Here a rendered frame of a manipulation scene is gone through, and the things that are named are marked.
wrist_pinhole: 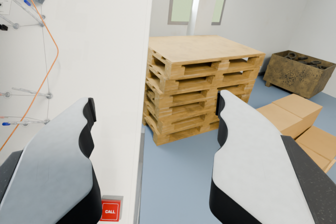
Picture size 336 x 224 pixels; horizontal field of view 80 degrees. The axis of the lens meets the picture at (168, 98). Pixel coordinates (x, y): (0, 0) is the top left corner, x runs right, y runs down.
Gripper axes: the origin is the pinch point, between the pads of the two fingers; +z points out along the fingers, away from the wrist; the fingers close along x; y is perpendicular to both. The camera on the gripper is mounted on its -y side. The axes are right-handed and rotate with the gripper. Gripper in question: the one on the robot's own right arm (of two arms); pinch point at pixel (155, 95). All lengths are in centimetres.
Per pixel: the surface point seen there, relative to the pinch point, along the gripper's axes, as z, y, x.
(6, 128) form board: 35, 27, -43
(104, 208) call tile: 21, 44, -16
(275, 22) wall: 402, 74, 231
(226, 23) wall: 346, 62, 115
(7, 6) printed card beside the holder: 55, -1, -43
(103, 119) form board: 36.7, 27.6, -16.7
